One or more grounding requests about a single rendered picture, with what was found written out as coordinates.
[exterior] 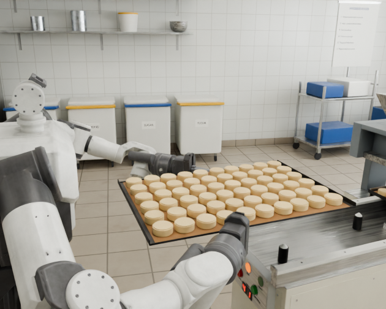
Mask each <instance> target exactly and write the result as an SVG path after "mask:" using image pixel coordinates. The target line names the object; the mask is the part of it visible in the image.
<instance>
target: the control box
mask: <svg viewBox="0 0 386 309"><path fill-rule="evenodd" d="M246 263H248V264H249V266H250V268H251V271H250V272H248V271H247V270H246ZM241 271H242V274H243V275H242V277H239V276H238V275H237V276H236V278H235V281H236V282H237V283H238V284H239V285H240V287H241V288H242V290H244V288H243V284H244V285H245V292H244V293H245V294H246V295H247V296H248V290H249V291H250V298H249V299H250V300H251V301H252V302H253V304H254V305H255V306H256V307H257V308H258V309H274V304H275V297H276V289H275V288H274V286H273V285H272V284H271V272H270V271H269V270H268V269H267V268H266V267H265V266H264V265H263V264H262V263H261V262H260V261H259V260H258V259H257V258H256V257H255V256H254V255H253V254H252V253H251V252H250V251H249V250H248V254H247V256H246V259H245V262H244V264H243V266H242V267H241ZM258 277H261V278H262V280H263V286H262V287H261V286H260V285H259V283H258ZM252 285H254V286H255V287H256V288H257V294H256V295H254V294H252V292H251V286H252Z"/></svg>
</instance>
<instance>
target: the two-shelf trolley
mask: <svg viewBox="0 0 386 309"><path fill-rule="evenodd" d="M349 72H350V67H347V75H346V77H349ZM378 73H379V71H376V73H375V78H374V83H371V85H373V92H372V96H357V97H345V96H343V97H333V98H325V93H326V86H324V87H323V93H322V98H321V97H317V96H313V95H310V94H306V93H301V82H299V86H298V98H297V111H296V117H295V130H294V137H293V138H294V139H295V143H294V144H293V148H294V149H298V148H299V146H300V144H299V143H298V141H301V142H303V143H305V144H307V145H310V146H312V147H314V148H316V154H315V155H314V158H315V159H316V160H319V159H320V158H321V157H322V154H321V153H320V152H321V148H333V147H345V146H350V143H351V141H349V142H337V143H326V144H321V143H320V135H321V129H322V119H323V113H324V103H325V102H329V101H343V103H342V112H341V122H343V118H344V109H345V104H346V101H351V100H363V99H371V105H370V109H369V117H368V121H369V120H371V116H372V111H373V104H374V98H375V92H376V85H377V86H378V85H379V84H378V83H377V78H378ZM300 96H303V97H307V98H310V99H315V100H318V101H322V103H321V110H320V120H319V130H318V136H317V141H313V140H311V139H308V138H306V137H305V135H299V136H297V125H298V113H299V106H300Z"/></svg>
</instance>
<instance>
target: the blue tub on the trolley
mask: <svg viewBox="0 0 386 309"><path fill-rule="evenodd" d="M324 86H326V93H325V98H333V97H342V96H343V91H344V85H340V84H337V83H331V82H308V83H307V87H306V94H310V95H313V96H317V97H321V98H322V93H323V87H324Z"/></svg>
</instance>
